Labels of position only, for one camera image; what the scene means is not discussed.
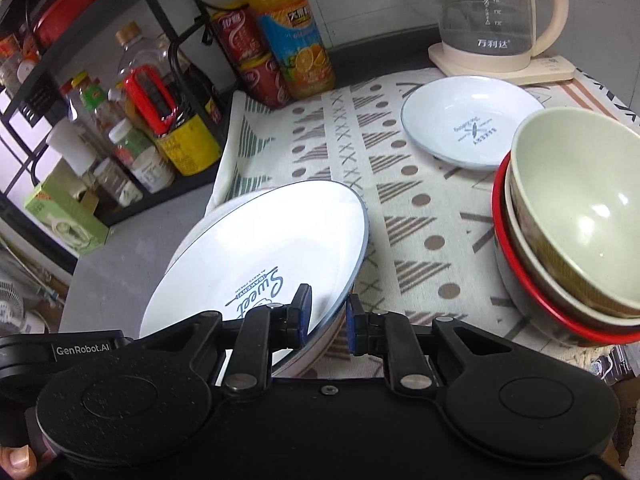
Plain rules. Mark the black metal shelf rack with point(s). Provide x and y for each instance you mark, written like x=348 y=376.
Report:
x=150 y=199

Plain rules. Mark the person's left hand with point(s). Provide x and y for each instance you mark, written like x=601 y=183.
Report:
x=17 y=461

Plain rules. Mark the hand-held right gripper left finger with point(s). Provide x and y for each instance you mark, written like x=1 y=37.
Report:
x=302 y=317

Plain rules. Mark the white electric fan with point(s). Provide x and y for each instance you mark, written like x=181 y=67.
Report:
x=15 y=305

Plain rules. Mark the small white blue-print plate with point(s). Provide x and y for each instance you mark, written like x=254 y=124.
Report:
x=450 y=110

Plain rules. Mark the green carton box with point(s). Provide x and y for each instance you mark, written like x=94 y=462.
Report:
x=60 y=220

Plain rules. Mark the cream kettle base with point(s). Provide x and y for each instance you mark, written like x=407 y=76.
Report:
x=545 y=71

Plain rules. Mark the red soda can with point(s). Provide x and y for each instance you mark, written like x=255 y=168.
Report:
x=262 y=80
x=237 y=35

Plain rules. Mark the white-lidded spice jar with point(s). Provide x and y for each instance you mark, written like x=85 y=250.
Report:
x=150 y=170

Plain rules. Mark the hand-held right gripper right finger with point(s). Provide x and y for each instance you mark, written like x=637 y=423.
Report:
x=353 y=324

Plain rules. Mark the small clear jar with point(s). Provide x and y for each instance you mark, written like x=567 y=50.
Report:
x=116 y=182

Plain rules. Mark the red bowl on shelf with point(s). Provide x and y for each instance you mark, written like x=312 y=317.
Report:
x=60 y=15

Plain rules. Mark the orange juice bottle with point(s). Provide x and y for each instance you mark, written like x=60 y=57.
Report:
x=295 y=50

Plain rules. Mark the large white blue-print plate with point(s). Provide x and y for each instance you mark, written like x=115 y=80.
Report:
x=260 y=260

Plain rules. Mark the small bottle with white cap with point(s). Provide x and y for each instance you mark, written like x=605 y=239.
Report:
x=127 y=137

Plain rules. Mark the white plate with flower motif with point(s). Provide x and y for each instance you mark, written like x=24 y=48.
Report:
x=217 y=210

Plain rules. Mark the glass electric kettle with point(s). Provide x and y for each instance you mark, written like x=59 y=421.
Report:
x=480 y=10

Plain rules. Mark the red and black bowl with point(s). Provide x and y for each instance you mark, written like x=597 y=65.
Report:
x=530 y=321

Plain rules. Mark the patterned fringed cloth mat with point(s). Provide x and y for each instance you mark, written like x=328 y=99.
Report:
x=425 y=210

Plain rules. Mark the clear bottle with white label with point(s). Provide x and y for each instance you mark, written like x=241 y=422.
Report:
x=70 y=145

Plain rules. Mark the pale green bowl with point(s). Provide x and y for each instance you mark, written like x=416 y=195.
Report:
x=575 y=185
x=550 y=288

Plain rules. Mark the sauce bottle with yellow cap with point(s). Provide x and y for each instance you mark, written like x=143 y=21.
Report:
x=90 y=100

